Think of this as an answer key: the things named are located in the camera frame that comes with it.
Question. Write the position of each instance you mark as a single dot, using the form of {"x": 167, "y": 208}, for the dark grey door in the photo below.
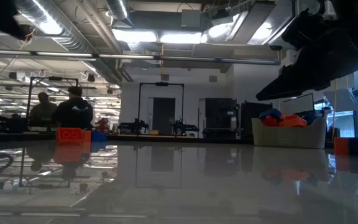
{"x": 163, "y": 115}

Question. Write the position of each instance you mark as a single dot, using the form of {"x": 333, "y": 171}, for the grey ceiling box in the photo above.
{"x": 191, "y": 18}

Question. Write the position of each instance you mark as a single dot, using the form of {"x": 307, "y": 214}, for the silver round ceiling duct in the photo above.
{"x": 70, "y": 40}
{"x": 117, "y": 9}

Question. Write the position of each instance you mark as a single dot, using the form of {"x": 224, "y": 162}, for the background black robot arm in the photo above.
{"x": 134, "y": 126}
{"x": 183, "y": 127}

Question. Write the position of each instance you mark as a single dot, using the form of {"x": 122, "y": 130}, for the small yellow box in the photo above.
{"x": 154, "y": 132}

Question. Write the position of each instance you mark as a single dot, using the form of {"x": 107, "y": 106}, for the small red building block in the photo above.
{"x": 87, "y": 136}

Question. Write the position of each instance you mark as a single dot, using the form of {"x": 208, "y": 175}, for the large red building block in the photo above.
{"x": 270, "y": 121}

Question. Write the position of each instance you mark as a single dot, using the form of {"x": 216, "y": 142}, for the white angled shade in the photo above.
{"x": 340, "y": 99}

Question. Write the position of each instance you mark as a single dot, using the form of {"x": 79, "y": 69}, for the grey wall box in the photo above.
{"x": 164, "y": 77}

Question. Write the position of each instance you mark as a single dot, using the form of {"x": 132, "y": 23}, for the white plastic bin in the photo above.
{"x": 287, "y": 137}

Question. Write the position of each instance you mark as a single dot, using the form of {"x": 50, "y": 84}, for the bright ceiling light panel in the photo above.
{"x": 157, "y": 36}

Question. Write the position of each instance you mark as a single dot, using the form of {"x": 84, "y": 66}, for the black ceiling spotlight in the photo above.
{"x": 91, "y": 78}
{"x": 110, "y": 90}
{"x": 12, "y": 75}

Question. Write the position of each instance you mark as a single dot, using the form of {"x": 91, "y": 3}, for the black aluminium table frame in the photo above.
{"x": 182, "y": 140}

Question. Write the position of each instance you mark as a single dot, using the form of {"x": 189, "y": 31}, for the silver ceiling air unit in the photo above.
{"x": 272, "y": 31}

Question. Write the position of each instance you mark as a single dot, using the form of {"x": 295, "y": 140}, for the small orange building block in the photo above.
{"x": 341, "y": 146}

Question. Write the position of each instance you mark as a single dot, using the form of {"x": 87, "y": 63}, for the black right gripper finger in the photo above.
{"x": 297, "y": 84}

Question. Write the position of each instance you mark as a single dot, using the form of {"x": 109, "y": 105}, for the large orange building block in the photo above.
{"x": 70, "y": 136}
{"x": 292, "y": 120}

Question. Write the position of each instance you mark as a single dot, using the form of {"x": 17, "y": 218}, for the grey wall vent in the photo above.
{"x": 213, "y": 78}

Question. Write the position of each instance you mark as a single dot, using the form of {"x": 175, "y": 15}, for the long grey ceiling pipe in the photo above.
{"x": 166, "y": 58}

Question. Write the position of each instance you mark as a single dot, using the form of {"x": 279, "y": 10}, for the person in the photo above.
{"x": 73, "y": 113}
{"x": 42, "y": 110}

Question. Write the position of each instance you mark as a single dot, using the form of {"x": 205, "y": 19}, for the red background machine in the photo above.
{"x": 103, "y": 124}

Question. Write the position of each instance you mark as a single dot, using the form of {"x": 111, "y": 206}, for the black ceiling camera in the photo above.
{"x": 276, "y": 47}

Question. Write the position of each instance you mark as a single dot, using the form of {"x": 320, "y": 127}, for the white board on stand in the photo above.
{"x": 298, "y": 104}

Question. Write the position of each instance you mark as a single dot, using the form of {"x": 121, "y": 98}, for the black frame stand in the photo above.
{"x": 140, "y": 102}
{"x": 29, "y": 99}

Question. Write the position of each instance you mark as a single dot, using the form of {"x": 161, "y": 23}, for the black monitor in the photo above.
{"x": 256, "y": 118}

